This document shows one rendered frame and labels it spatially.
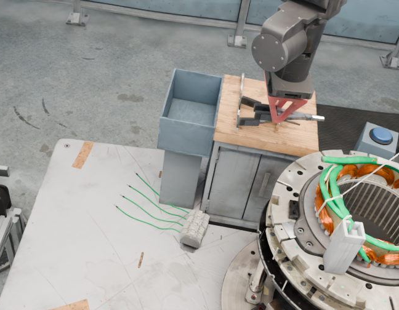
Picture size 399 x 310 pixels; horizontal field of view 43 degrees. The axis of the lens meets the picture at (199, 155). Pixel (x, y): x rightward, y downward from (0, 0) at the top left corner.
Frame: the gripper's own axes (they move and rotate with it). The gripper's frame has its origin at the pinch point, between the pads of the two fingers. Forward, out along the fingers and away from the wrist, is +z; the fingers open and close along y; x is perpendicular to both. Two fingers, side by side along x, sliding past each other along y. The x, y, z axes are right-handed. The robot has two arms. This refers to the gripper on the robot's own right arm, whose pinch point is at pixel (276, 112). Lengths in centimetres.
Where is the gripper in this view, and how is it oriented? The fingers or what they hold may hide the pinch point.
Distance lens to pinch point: 89.1
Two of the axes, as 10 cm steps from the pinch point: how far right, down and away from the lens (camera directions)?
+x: 9.9, 0.9, 1.0
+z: -1.3, 6.8, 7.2
